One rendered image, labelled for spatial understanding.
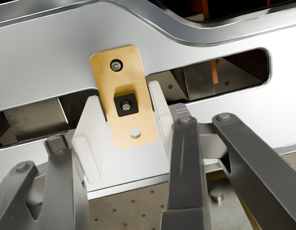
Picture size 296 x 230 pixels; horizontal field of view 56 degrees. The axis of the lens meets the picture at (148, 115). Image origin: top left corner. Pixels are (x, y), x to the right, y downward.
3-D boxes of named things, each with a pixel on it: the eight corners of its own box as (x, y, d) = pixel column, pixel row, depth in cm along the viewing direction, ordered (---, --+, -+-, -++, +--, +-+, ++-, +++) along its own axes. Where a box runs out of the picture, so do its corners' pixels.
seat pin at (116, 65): (113, 65, 23) (112, 72, 21) (111, 57, 23) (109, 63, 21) (122, 64, 23) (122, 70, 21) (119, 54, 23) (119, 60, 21)
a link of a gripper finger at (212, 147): (179, 143, 13) (241, 128, 13) (165, 105, 18) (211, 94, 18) (185, 169, 14) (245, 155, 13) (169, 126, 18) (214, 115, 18)
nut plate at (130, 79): (159, 139, 24) (161, 146, 23) (117, 148, 24) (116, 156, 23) (137, 43, 21) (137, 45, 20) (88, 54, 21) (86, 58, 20)
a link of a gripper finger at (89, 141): (101, 183, 15) (88, 186, 15) (108, 128, 22) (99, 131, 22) (84, 136, 14) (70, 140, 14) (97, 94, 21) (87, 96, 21)
